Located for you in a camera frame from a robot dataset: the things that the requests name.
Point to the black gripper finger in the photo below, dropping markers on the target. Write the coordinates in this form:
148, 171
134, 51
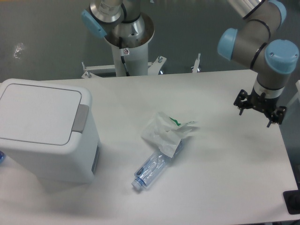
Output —
241, 101
276, 116

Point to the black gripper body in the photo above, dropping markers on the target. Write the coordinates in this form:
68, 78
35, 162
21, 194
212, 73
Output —
262, 104

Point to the white push-lid trash can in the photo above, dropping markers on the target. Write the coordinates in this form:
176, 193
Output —
49, 129

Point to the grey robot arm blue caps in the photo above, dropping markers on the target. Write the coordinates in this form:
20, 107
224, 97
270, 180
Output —
252, 47

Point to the black device at table edge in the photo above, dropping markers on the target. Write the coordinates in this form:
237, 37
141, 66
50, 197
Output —
292, 201

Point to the crumpled white plastic wrapper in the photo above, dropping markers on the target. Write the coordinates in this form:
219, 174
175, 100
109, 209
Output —
166, 133

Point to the clear empty plastic bottle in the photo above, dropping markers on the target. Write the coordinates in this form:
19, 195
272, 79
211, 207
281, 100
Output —
152, 168

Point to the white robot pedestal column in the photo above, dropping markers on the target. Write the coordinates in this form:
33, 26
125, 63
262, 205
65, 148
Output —
129, 45

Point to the white metal base frame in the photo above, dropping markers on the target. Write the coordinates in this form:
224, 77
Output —
154, 68

